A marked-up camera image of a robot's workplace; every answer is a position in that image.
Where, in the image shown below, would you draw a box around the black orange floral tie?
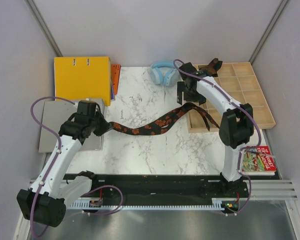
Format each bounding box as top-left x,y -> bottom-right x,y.
109,102 -> 220,136

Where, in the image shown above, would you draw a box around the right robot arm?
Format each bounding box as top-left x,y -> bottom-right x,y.
173,58 -> 255,197

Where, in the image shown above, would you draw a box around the light blue headphones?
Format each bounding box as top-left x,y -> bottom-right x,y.
149,60 -> 180,87

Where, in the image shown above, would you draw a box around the purple notebook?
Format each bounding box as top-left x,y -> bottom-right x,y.
110,79 -> 115,101

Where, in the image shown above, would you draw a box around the brown rolled tie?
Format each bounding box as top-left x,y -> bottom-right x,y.
199,58 -> 223,78

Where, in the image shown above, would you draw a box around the wooden compartment tray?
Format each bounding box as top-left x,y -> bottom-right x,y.
186,62 -> 276,134

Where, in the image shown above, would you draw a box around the orange perforated board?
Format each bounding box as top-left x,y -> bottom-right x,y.
111,64 -> 121,95

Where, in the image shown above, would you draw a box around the red treehouse book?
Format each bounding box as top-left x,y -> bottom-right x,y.
241,145 -> 277,176

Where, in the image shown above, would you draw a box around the yellow ring binder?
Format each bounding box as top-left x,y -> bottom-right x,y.
54,56 -> 111,106

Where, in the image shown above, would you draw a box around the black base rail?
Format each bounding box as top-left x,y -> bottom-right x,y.
64,173 -> 248,207

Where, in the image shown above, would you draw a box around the white cable duct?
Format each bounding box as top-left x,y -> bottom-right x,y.
68,197 -> 239,211

